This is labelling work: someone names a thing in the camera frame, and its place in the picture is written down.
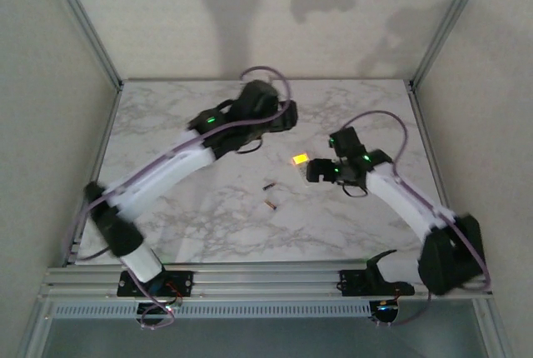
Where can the white remote control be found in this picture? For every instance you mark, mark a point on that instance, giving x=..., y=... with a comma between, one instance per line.
x=303, y=172

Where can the small black gold battery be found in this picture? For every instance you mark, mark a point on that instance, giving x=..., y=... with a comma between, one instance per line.
x=268, y=186
x=271, y=205

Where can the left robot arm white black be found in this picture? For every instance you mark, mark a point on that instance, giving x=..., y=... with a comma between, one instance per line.
x=166, y=170

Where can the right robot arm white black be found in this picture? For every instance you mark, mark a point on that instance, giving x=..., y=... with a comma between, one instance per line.
x=395, y=200

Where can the aluminium table side rail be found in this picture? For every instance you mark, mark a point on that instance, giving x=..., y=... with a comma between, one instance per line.
x=103, y=145
x=426, y=145

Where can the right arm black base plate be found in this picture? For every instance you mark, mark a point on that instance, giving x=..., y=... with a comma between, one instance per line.
x=352, y=283

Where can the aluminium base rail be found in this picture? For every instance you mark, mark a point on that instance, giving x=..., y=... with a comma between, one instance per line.
x=266, y=281

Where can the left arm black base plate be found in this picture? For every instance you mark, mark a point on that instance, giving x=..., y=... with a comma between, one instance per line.
x=179, y=281

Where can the aluminium frame post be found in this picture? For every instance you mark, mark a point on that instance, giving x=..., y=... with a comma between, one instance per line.
x=449, y=21
x=83, y=21

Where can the aluminium frame leg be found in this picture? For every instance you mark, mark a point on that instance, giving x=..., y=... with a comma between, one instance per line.
x=495, y=333
x=37, y=333

